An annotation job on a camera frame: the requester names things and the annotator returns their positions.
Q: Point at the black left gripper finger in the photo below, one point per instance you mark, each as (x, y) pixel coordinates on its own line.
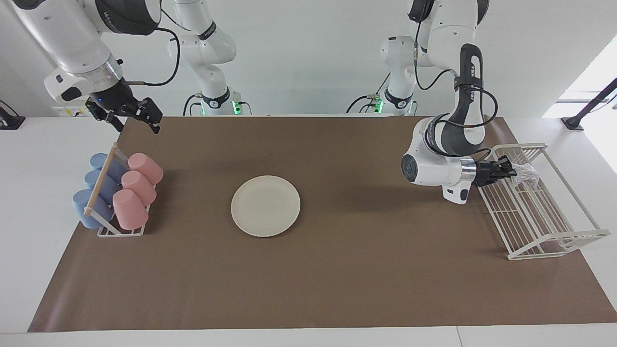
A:
(510, 165)
(508, 177)

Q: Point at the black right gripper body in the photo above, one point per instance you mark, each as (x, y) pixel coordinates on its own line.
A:
(118, 103)

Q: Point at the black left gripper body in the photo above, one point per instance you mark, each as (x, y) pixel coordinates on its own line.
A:
(489, 172)

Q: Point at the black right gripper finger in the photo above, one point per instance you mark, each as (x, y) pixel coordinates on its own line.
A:
(154, 127)
(117, 124)

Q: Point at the silver foil pouch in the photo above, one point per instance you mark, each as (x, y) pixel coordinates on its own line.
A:
(526, 174)

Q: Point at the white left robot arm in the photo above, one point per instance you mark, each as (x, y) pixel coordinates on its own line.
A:
(434, 168)

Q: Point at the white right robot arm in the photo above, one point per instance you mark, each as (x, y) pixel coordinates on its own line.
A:
(72, 38)

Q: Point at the cream round plate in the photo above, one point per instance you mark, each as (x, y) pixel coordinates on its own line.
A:
(265, 206)

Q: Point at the pink plastic cup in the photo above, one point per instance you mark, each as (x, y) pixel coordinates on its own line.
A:
(139, 188)
(145, 167)
(130, 209)

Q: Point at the blue plastic cup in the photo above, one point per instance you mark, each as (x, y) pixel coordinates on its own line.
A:
(108, 185)
(84, 209)
(115, 168)

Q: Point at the white box yellow labels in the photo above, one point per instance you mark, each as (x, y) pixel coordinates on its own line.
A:
(72, 112)

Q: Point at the black stand pole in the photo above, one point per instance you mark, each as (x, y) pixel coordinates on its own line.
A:
(590, 105)

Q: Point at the brown table mat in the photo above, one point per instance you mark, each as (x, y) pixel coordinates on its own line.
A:
(361, 279)

